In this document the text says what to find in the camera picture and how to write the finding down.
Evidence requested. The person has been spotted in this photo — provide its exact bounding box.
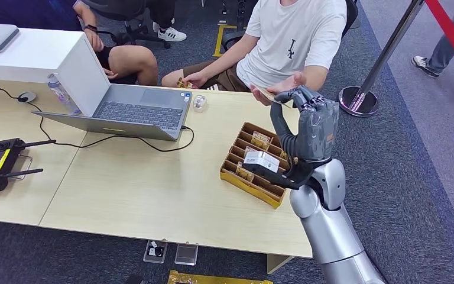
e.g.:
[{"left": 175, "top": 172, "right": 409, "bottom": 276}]
[
  {"left": 161, "top": 0, "right": 348, "bottom": 107},
  {"left": 147, "top": 0, "right": 188, "bottom": 43},
  {"left": 411, "top": 0, "right": 454, "bottom": 87},
  {"left": 0, "top": 0, "right": 159, "bottom": 87}
]

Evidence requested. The chrome stanchion post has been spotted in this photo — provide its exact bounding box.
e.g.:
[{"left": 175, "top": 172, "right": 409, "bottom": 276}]
[{"left": 336, "top": 0, "right": 425, "bottom": 118}]

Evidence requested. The yellow cardboard piece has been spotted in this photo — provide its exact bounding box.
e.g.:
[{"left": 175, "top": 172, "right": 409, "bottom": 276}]
[{"left": 167, "top": 270, "right": 274, "bottom": 284}]

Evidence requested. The black laptop cable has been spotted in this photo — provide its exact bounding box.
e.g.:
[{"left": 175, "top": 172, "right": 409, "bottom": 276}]
[{"left": 25, "top": 101, "right": 195, "bottom": 153}]

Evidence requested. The person's right hand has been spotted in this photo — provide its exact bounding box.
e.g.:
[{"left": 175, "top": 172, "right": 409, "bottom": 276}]
[{"left": 186, "top": 71, "right": 210, "bottom": 89}]

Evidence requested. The clear plastic water bottle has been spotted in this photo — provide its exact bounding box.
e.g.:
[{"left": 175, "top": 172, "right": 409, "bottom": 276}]
[{"left": 47, "top": 73, "right": 82, "bottom": 115}]

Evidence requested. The grey laptop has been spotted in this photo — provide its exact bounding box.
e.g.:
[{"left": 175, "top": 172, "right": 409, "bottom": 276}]
[{"left": 32, "top": 83, "right": 193, "bottom": 143}]

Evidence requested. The white box cabinet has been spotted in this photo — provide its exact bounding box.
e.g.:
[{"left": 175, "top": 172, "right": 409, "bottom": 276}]
[{"left": 0, "top": 25, "right": 111, "bottom": 117}]

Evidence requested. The small clear plastic object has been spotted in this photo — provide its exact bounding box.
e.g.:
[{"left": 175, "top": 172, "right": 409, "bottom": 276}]
[{"left": 192, "top": 94, "right": 207, "bottom": 114}]

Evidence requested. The brown cardboard card holder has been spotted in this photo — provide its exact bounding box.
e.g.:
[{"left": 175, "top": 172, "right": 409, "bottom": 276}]
[{"left": 219, "top": 121, "right": 299, "bottom": 209}]

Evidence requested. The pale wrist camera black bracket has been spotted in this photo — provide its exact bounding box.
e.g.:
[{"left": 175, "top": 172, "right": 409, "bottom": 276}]
[{"left": 242, "top": 150, "right": 314, "bottom": 191}]

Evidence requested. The person's left hand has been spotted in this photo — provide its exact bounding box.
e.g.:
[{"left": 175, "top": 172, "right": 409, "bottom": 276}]
[
  {"left": 84, "top": 29, "right": 106, "bottom": 54},
  {"left": 249, "top": 71, "right": 308, "bottom": 107}
]

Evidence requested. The round desk cable grommet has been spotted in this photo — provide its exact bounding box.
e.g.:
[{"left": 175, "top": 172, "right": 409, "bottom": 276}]
[{"left": 17, "top": 91, "right": 37, "bottom": 104}]

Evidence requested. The white table leg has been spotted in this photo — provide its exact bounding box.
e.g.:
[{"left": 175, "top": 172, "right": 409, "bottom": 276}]
[{"left": 266, "top": 255, "right": 294, "bottom": 275}]

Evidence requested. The clear plastic case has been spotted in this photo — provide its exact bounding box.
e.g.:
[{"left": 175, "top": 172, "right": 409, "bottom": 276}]
[
  {"left": 143, "top": 240, "right": 169, "bottom": 264},
  {"left": 174, "top": 243, "right": 199, "bottom": 267}
]

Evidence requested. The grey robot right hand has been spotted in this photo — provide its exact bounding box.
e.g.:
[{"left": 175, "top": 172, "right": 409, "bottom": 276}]
[{"left": 270, "top": 85, "right": 341, "bottom": 163}]

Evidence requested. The red barrier belt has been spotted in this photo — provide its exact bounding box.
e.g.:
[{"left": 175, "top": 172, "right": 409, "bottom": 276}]
[{"left": 424, "top": 0, "right": 454, "bottom": 85}]

